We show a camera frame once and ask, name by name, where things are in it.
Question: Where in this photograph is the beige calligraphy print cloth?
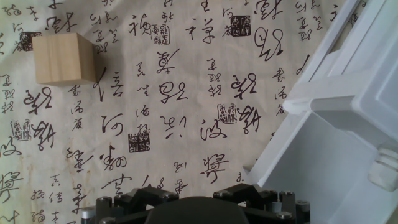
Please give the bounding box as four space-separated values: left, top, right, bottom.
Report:
0 0 369 224

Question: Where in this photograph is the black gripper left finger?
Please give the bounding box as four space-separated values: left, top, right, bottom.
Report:
81 185 180 224

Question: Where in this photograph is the white plastic drawer cabinet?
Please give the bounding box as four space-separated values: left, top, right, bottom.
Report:
282 0 398 156

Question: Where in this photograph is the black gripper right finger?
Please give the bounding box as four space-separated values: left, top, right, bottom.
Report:
213 183 311 224

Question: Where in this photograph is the light wooden cube block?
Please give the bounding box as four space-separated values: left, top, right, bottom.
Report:
32 32 98 88

